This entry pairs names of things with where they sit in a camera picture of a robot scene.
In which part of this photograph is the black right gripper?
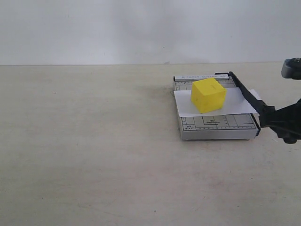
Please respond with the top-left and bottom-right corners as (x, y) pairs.
(260, 99), (301, 144)

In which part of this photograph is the black cutter blade arm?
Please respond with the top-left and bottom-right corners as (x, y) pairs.
(228, 71), (276, 129)

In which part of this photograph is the white paper sheet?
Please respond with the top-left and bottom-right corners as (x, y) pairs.
(174, 88), (257, 117)

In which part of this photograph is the yellow foam cube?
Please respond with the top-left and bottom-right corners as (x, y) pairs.
(190, 78), (227, 113)

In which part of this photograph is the grey paper cutter base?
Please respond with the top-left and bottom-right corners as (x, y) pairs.
(174, 73), (261, 140)

